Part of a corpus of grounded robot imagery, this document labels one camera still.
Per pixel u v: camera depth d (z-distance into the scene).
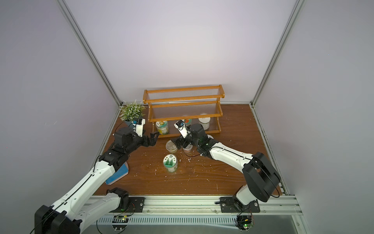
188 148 0.91
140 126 0.68
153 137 0.70
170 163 0.79
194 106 0.97
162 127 0.95
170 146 0.88
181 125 0.70
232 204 0.74
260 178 0.43
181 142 0.72
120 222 0.72
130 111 0.92
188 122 0.97
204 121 0.95
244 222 0.68
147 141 0.69
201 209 0.73
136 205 0.73
